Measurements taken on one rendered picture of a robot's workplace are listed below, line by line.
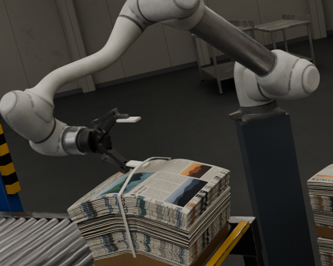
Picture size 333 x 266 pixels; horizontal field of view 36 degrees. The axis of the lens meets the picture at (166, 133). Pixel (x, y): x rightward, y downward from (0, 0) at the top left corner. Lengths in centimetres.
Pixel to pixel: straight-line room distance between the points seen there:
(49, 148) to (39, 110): 14
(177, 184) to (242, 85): 79
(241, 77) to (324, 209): 62
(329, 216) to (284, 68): 55
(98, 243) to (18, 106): 46
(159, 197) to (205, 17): 65
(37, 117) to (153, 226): 47
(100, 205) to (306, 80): 90
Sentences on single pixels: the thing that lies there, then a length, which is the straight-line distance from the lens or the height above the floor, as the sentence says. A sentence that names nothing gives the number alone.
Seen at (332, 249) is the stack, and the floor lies 56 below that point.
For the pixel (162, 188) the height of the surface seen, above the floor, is 105.
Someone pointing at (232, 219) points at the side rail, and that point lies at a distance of 174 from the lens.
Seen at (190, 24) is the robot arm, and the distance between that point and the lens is 168.
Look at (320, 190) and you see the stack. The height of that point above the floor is 79.
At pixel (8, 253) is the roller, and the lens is 201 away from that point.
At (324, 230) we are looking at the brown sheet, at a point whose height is 63.
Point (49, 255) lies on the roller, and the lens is 187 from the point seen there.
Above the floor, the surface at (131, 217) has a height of 99.
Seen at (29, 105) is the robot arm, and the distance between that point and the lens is 152.
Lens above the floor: 152
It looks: 13 degrees down
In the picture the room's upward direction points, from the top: 13 degrees counter-clockwise
